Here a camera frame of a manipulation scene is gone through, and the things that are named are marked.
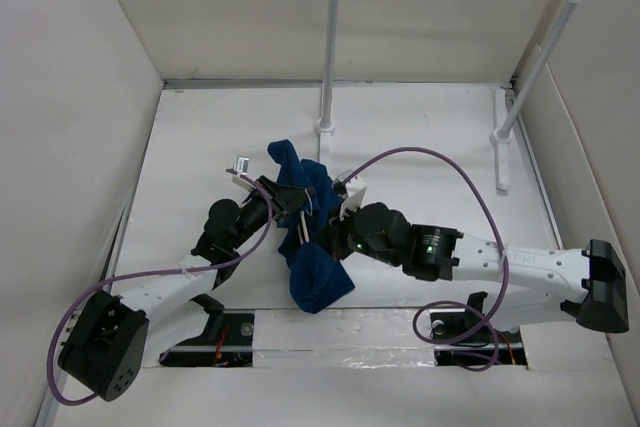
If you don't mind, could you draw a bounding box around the white clothes rack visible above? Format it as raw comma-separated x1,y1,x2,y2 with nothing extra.
315,0,582,192

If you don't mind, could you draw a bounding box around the cream plastic clothes hanger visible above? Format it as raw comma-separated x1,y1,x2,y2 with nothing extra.
298,189,314,244

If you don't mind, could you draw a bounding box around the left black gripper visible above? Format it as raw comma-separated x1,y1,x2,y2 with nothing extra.
229,176,313,250

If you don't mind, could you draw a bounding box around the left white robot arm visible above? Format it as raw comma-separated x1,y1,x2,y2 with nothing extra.
47,174,315,402

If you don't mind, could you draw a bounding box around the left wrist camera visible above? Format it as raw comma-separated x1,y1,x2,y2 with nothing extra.
226,156,253,192

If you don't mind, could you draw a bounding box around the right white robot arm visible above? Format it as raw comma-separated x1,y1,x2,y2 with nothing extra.
314,203,629,340

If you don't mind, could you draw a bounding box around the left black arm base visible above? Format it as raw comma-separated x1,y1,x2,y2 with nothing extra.
159,294,255,368

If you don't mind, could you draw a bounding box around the blue Mickey Mouse t-shirt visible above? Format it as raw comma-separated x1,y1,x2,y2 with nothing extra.
267,140,355,314

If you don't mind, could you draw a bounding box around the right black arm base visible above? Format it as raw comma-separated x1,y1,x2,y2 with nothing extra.
428,290,529,369

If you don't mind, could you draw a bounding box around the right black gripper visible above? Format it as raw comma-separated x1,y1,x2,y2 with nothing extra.
311,198,403,267

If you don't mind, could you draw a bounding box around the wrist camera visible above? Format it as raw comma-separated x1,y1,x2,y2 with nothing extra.
226,156,253,192
333,170,367,220

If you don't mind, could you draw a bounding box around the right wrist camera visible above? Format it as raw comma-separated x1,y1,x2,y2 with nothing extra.
333,170,367,220

